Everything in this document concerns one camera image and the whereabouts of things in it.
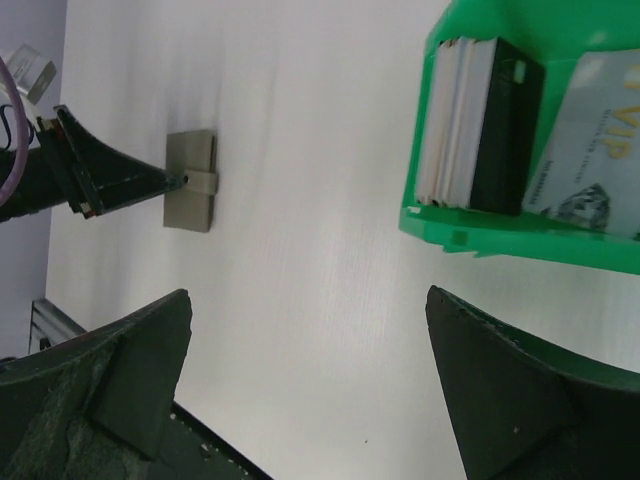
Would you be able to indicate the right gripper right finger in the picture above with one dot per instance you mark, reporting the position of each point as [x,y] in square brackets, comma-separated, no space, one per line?
[522,407]

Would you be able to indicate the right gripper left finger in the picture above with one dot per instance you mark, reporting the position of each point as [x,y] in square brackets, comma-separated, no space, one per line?
[96,406]

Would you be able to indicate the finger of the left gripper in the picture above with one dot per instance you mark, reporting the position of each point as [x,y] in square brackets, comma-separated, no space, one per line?
[94,178]

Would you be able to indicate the grey card holder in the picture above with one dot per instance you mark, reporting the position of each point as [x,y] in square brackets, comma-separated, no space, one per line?
[192,157]

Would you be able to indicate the green plastic bin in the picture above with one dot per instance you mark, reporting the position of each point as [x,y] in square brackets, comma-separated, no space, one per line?
[554,34]

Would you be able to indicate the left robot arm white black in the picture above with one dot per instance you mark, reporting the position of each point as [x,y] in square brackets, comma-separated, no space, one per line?
[35,191]

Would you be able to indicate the silver VIP card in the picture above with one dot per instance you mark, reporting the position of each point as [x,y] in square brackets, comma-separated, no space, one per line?
[588,175]

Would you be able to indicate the stack of white cards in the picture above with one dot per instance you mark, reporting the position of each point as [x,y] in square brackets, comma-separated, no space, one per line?
[457,104]

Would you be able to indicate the aluminium frame front rail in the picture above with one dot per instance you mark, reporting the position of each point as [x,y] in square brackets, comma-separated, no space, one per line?
[50,326]

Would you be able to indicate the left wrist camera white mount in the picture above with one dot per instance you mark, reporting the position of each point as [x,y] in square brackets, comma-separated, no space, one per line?
[32,72]

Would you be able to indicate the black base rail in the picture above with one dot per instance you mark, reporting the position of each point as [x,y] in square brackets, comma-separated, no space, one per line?
[193,449]

